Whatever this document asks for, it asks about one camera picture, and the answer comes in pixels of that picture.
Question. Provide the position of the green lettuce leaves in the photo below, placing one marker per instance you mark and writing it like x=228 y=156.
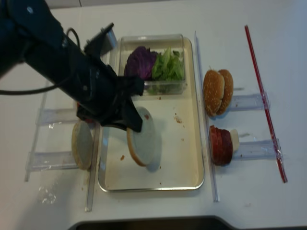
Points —
x=167 y=73

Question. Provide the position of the clear holder upper left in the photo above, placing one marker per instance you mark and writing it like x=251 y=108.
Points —
x=58 y=116

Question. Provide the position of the clear rail right of tray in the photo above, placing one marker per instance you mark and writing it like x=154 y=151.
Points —
x=211 y=167

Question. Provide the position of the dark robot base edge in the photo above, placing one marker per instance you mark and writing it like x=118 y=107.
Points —
x=184 y=223

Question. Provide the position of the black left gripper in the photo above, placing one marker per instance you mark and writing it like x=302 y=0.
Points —
x=108 y=96

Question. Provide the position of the dark red meat patties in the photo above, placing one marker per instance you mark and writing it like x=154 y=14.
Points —
x=225 y=147

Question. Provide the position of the white cheese slice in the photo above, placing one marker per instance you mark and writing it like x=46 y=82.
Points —
x=234 y=139

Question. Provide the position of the purple cabbage leaf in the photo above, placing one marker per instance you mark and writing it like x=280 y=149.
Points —
x=140 y=63

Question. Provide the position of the clear holder upper right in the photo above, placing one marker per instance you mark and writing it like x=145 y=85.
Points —
x=249 y=102

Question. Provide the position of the clear plastic salad container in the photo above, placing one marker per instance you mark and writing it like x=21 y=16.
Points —
x=157 y=43

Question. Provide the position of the sesame bun top rear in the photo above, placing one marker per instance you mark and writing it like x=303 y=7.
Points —
x=228 y=91

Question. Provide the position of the red tomato slice right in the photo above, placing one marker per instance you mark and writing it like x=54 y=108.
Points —
x=216 y=145

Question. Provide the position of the clear holder lower left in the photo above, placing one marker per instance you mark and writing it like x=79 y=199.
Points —
x=42 y=161

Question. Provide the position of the red plastic rail strip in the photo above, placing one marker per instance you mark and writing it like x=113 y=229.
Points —
x=276 y=145

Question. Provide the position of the clear holder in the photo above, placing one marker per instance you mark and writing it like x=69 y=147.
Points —
x=58 y=116
x=42 y=161
x=255 y=150
x=249 y=102

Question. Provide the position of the pale bun bottom slice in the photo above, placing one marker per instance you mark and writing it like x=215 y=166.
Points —
x=141 y=144

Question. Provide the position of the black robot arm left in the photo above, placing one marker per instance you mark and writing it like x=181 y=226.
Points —
x=30 y=34

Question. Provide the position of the clear holder lower right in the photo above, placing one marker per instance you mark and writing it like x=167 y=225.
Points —
x=255 y=150

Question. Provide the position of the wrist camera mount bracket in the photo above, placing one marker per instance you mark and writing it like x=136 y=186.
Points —
x=102 y=43

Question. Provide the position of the sesame bun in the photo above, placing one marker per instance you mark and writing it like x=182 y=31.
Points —
x=213 y=89
x=228 y=91

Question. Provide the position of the cream metal tray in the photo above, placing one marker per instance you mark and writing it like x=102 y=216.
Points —
x=178 y=163

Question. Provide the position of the red tomato slices stack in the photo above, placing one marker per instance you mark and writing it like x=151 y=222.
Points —
x=83 y=114

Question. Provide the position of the clear rail far left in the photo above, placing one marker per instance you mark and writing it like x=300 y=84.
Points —
x=34 y=143

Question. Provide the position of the sesame bun top front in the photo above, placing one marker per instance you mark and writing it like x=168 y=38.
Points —
x=213 y=89

